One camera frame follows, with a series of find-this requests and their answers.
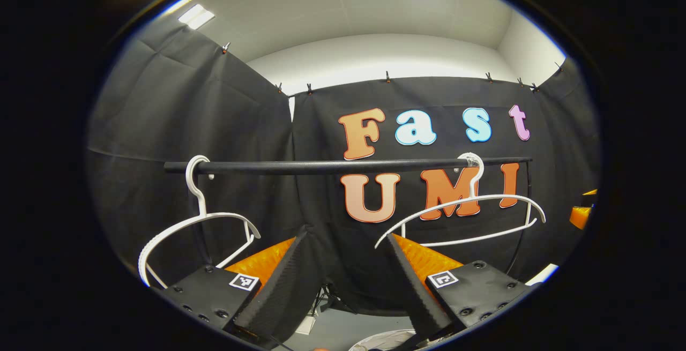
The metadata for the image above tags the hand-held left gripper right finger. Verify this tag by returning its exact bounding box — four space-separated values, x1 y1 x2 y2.
387 233 528 341

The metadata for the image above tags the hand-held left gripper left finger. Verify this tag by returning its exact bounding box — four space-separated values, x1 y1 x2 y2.
153 229 310 347

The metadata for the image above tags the white round laundry hamper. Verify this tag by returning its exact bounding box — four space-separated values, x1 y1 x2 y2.
348 328 419 351

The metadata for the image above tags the white hanger with wrapped hook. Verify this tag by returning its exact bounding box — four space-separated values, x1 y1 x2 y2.
374 152 546 250

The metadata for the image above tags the empty white clothes hanger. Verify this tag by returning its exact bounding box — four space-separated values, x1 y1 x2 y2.
138 155 262 287

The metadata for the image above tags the black metal clothes rack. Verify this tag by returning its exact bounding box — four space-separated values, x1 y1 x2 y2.
163 156 534 277

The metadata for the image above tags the black backdrop cloth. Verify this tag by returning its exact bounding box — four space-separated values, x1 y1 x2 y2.
86 16 601 317

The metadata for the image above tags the row of backdrop clips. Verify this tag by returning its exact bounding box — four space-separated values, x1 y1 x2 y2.
221 42 564 96

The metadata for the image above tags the small ceiling light panel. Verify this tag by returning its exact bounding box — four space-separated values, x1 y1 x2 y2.
178 4 216 30

